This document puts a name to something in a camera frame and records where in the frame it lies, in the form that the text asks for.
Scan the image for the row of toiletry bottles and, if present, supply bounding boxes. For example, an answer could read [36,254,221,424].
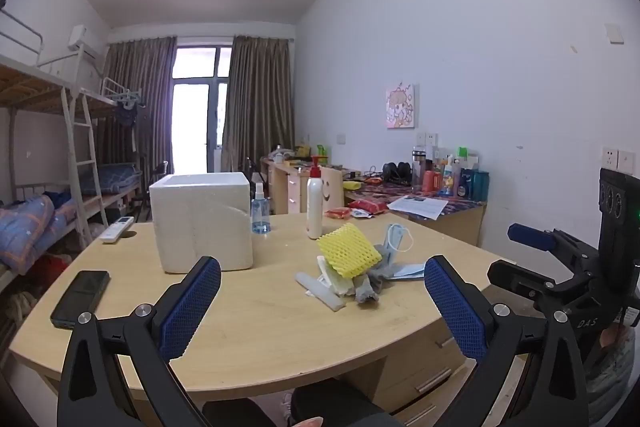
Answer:
[432,147,491,202]

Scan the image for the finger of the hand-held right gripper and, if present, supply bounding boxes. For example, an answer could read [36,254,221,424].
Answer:
[507,222,601,273]
[487,259,608,310]

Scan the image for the white foam box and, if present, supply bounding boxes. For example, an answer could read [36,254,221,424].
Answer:
[149,172,255,274]

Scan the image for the teal clothes hanger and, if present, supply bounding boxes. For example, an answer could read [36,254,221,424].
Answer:
[112,89,143,108]

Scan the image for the black headphones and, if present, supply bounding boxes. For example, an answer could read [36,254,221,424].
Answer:
[382,162,412,182]

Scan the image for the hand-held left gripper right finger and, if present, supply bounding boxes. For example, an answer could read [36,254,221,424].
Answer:
[423,255,591,427]

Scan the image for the desk with patterned cloth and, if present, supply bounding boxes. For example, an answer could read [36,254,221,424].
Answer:
[344,177,488,248]

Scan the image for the metal bunk bed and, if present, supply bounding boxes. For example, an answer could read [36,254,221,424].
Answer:
[0,9,146,293]

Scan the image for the blue orange quilt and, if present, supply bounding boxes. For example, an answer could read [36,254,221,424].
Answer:
[0,194,81,275]

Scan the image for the yellow foam net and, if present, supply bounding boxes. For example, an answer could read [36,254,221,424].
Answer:
[317,223,382,279]

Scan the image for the white translucent stick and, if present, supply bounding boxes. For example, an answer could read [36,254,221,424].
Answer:
[295,271,346,313]

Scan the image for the wooden table drawers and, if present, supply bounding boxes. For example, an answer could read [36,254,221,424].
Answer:
[345,322,501,427]

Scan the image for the white air conditioner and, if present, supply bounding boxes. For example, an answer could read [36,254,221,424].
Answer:
[67,25,108,58]

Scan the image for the black phone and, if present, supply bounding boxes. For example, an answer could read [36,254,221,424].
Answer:
[50,270,111,329]

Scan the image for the dark hanging clothes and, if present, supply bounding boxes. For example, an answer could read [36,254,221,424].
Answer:
[115,102,141,152]

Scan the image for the pile of desk clutter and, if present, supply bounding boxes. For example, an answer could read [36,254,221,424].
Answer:
[270,144,331,168]

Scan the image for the brown curtain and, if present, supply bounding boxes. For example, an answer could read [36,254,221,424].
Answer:
[95,36,178,175]
[221,35,296,172]

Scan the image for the glass balcony door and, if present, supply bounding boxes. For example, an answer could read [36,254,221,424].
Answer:
[170,47,233,175]

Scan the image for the white bed ladder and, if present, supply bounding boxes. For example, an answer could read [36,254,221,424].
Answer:
[61,87,108,248]

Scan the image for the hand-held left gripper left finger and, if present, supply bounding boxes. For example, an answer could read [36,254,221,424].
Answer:
[56,256,223,427]

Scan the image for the blue face mask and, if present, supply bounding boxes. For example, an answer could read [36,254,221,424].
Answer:
[381,222,427,281]

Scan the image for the red bag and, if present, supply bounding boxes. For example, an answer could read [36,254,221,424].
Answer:
[30,254,71,280]

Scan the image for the blue plaid bedding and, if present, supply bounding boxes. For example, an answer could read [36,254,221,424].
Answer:
[80,163,142,195]

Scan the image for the green and white plastic packet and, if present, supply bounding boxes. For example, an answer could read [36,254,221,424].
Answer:
[316,255,346,288]

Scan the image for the person's right forearm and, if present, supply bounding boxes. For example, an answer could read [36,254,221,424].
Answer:
[585,343,638,413]

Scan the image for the wooden desk with drawers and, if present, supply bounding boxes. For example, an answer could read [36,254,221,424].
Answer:
[261,157,361,215]

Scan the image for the person's right hand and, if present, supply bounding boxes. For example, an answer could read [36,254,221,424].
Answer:
[600,326,627,350]

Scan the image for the white pump bottle red cap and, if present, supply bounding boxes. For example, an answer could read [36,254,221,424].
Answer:
[306,155,326,240]

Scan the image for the blue spray bottle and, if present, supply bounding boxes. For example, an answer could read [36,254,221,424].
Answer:
[250,181,271,235]

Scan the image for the grey sock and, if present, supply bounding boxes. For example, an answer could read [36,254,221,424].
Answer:
[369,244,402,294]
[352,276,382,309]

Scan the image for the clear water bottle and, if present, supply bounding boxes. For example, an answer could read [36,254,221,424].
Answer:
[411,146,427,192]

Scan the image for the black folding chair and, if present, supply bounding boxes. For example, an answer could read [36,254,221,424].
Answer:
[145,161,171,190]

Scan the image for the white remote control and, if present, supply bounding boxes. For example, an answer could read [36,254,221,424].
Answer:
[99,216,136,244]

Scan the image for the wooden chair with smiley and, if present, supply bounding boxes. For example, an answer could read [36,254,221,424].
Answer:
[320,166,346,210]

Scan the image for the printed paper sheet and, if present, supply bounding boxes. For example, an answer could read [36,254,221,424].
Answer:
[386,195,449,221]

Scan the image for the pink cartoon wall picture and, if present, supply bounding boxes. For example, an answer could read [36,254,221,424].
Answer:
[385,83,417,129]

